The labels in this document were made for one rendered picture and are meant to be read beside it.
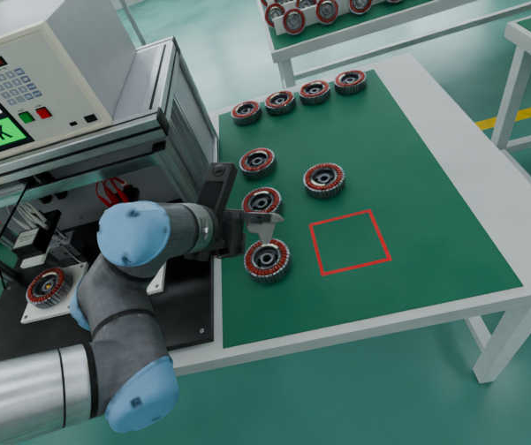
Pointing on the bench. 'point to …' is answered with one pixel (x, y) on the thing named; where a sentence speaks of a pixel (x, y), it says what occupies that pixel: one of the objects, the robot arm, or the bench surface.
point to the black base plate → (3, 314)
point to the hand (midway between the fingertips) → (249, 213)
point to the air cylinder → (67, 245)
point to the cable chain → (47, 181)
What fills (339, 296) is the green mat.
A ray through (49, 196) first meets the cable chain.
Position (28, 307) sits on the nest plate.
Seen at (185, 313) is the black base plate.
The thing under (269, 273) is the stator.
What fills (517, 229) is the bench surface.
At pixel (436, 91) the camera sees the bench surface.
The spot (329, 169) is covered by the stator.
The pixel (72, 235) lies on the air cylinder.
